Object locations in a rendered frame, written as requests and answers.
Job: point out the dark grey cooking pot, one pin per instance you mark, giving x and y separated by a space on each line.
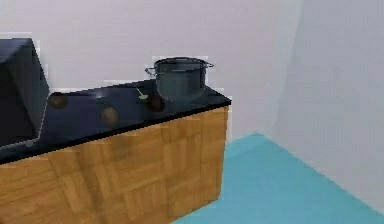
180 80

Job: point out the small green utensil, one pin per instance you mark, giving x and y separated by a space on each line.
141 94

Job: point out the wooden counter with black top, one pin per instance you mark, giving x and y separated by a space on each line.
140 166

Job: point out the black microwave oven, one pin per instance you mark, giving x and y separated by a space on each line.
18 96

